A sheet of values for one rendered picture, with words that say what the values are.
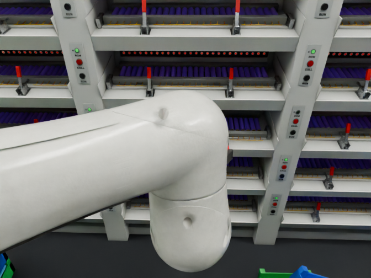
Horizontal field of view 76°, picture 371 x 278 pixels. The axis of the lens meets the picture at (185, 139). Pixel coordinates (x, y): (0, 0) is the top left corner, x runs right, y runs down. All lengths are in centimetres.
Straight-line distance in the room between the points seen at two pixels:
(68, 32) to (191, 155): 66
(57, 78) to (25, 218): 79
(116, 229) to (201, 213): 97
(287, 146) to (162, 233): 71
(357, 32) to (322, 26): 12
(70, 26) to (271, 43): 58
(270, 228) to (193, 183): 97
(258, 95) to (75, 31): 60
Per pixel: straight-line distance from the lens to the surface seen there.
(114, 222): 119
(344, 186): 119
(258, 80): 87
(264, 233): 123
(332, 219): 130
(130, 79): 87
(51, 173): 20
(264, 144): 94
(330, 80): 97
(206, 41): 76
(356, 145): 108
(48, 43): 88
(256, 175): 107
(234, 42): 77
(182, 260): 31
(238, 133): 92
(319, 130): 103
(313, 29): 82
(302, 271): 104
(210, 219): 29
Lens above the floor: 100
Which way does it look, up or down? 30 degrees down
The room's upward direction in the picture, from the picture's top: straight up
